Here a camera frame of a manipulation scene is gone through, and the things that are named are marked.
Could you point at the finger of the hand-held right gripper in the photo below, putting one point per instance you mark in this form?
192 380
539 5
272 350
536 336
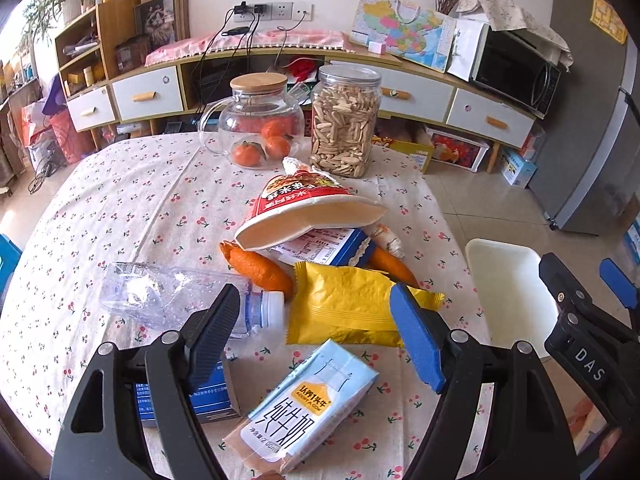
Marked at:
562 282
620 285

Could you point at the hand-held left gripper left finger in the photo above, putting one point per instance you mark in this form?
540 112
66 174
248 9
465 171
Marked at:
217 332

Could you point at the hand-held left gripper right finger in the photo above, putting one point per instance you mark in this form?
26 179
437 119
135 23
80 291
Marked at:
415 335

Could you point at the white plastic bin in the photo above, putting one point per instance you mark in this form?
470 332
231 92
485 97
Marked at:
505 290

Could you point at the small blue cardboard box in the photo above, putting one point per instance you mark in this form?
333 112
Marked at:
217 402

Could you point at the crushed clear plastic bottle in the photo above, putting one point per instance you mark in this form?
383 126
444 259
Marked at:
150 290

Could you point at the yellow snack wrapper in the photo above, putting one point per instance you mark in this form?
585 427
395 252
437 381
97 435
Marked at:
340 305

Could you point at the light blue milk carton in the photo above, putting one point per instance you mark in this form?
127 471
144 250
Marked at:
300 410

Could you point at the blue and white snack packet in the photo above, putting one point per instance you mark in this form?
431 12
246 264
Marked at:
330 246

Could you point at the red and white snack bag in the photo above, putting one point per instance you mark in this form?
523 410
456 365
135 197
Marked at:
300 195

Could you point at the orange carrot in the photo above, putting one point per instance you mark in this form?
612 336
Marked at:
392 264
255 267

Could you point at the blue and white carton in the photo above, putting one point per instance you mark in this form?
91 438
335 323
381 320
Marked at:
517 167

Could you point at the stack of orange boxes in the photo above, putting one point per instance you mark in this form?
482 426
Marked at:
530 149

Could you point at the cherry print tablecloth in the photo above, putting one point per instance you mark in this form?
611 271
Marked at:
125 200

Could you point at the white crate with red picture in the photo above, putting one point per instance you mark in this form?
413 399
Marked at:
457 150

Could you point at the grey refrigerator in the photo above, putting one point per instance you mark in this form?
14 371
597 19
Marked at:
590 110

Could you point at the tangerine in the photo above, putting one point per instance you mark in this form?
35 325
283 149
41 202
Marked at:
276 148
274 129
248 154

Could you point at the white cabinet drawer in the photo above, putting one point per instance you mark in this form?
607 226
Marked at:
92 110
495 112
425 87
146 90

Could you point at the yellow printed cardboard box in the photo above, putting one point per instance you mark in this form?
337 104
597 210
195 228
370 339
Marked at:
410 151

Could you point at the clear jar of sunflower seeds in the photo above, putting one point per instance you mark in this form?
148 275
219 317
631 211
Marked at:
342 130

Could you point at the black microwave oven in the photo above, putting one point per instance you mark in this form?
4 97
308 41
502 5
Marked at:
515 70

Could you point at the blue plastic stool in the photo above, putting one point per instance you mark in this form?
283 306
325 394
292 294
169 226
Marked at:
7 260

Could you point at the black set-top box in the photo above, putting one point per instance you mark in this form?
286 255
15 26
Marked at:
215 81

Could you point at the red shopping bag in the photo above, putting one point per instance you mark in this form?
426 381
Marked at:
60 130

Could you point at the yellow paper note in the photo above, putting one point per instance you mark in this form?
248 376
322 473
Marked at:
607 17

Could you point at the red paper decoration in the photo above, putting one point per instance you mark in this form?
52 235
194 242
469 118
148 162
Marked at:
300 67

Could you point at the floral dust cover cloth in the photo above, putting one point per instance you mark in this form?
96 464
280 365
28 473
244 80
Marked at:
505 10

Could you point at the purple bag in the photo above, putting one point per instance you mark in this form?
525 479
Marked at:
52 97

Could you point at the small pink box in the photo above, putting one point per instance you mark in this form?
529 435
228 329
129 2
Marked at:
376 47

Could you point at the colourful map board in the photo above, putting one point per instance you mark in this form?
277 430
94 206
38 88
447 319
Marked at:
400 30

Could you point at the pink lace cloth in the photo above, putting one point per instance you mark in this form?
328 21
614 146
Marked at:
300 40

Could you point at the framed picture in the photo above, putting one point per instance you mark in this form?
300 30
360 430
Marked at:
157 17

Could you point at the wooden tv cabinet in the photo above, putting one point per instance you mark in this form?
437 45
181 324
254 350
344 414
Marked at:
117 25

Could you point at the black charger plug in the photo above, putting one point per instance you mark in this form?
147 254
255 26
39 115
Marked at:
243 9

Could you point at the white wall outlet strip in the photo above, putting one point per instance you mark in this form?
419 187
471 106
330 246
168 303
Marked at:
287 11

